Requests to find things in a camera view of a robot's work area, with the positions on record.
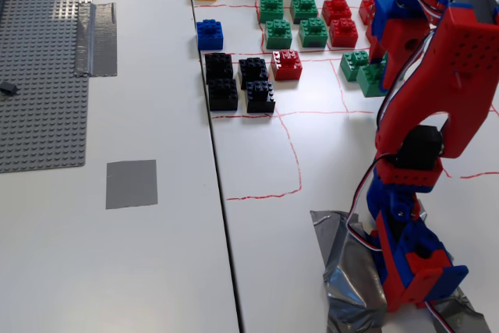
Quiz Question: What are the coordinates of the crumpled grey duct tape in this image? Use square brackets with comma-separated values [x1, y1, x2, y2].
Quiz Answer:
[310, 210, 493, 333]

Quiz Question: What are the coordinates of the blue toy brick block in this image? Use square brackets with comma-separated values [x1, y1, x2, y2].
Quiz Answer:
[196, 19, 225, 51]

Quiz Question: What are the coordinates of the blue and red gripper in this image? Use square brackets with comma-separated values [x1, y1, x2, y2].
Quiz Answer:
[300, 0, 430, 90]

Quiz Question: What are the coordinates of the grey duct tape strip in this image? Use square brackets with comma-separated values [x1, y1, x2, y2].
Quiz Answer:
[73, 2, 119, 78]

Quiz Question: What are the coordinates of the grey tape square marker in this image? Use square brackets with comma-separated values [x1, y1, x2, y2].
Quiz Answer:
[105, 159, 159, 211]

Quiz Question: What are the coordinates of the grey studded baseplate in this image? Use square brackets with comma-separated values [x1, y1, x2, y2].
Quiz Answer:
[0, 0, 95, 174]

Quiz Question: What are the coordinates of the green toy brick block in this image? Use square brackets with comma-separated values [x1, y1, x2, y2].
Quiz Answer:
[258, 0, 285, 24]
[356, 62, 389, 99]
[289, 0, 319, 25]
[339, 51, 370, 83]
[298, 17, 329, 50]
[264, 19, 293, 51]

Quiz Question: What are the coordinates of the white red black servo cable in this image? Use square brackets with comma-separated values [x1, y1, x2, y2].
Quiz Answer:
[345, 153, 389, 253]
[374, 24, 437, 131]
[424, 301, 457, 333]

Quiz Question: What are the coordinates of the black toy brick block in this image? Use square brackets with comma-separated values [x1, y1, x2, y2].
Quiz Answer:
[204, 51, 234, 83]
[207, 77, 239, 112]
[245, 80, 277, 115]
[238, 57, 270, 90]

